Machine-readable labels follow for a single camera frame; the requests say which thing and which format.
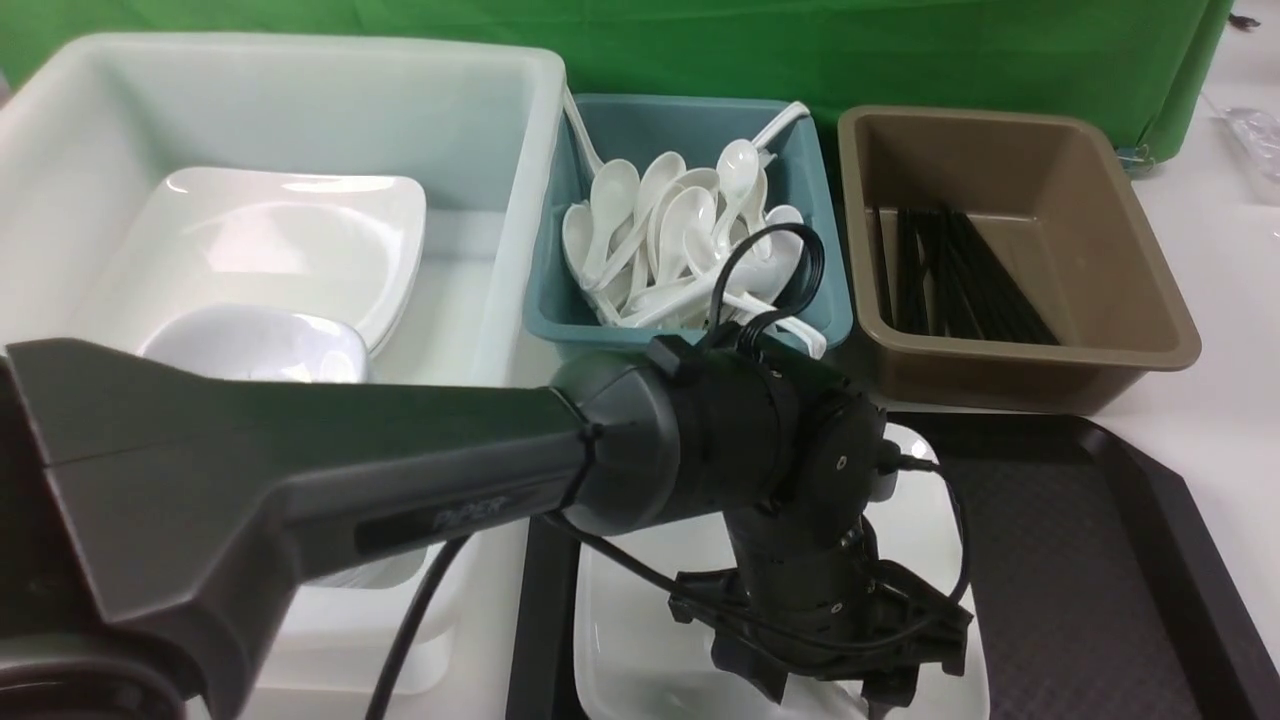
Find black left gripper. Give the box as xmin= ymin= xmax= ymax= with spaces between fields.
xmin=668 ymin=509 xmax=974 ymax=714

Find large white square plate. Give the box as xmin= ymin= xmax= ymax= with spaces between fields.
xmin=573 ymin=471 xmax=991 ymax=719

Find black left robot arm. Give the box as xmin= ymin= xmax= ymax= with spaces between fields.
xmin=3 ymin=324 xmax=973 ymax=719

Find black serving tray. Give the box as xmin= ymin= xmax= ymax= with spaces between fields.
xmin=504 ymin=413 xmax=1277 ymax=719

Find white spoon hanging over bin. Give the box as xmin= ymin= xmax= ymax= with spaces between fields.
xmin=723 ymin=293 xmax=828 ymax=360

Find black chopsticks in bin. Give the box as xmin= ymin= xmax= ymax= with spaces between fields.
xmin=870 ymin=206 xmax=1061 ymax=346

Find teal plastic bin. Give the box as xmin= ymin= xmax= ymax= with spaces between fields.
xmin=524 ymin=94 xmax=854 ymax=366

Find white spoon upright centre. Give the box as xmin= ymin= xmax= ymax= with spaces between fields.
xmin=710 ymin=138 xmax=760 ymax=260

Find white spoon left in bin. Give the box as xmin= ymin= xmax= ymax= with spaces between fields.
xmin=582 ymin=159 xmax=640 ymax=290

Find brown plastic bin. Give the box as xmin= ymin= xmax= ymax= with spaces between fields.
xmin=837 ymin=106 xmax=1201 ymax=415

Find stack of white square plates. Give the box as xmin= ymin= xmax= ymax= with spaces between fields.
xmin=65 ymin=167 xmax=428 ymax=352

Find large white plastic tub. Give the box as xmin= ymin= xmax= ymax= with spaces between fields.
xmin=0 ymin=33 xmax=568 ymax=694

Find green backdrop cloth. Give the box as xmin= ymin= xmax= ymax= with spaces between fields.
xmin=1 ymin=1 xmax=1231 ymax=161

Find stack of white bowls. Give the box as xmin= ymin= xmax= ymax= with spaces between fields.
xmin=138 ymin=305 xmax=431 ymax=591

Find clear plastic bag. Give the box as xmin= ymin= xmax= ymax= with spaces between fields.
xmin=1219 ymin=108 xmax=1279 ymax=208

